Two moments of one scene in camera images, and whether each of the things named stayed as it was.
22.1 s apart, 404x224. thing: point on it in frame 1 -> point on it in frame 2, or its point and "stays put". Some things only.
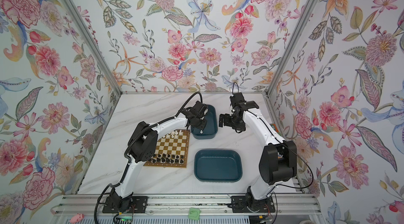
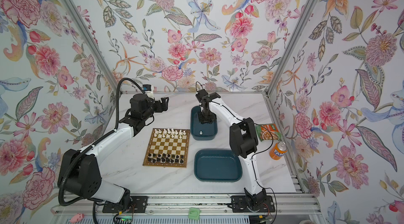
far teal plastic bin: [211, 130] stays put
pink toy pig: [77, 218] stays put
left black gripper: [204, 123] -> [164, 107]
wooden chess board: [172, 150] stays put
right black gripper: [226, 117] -> [202, 121]
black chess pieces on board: [168, 158] stays put
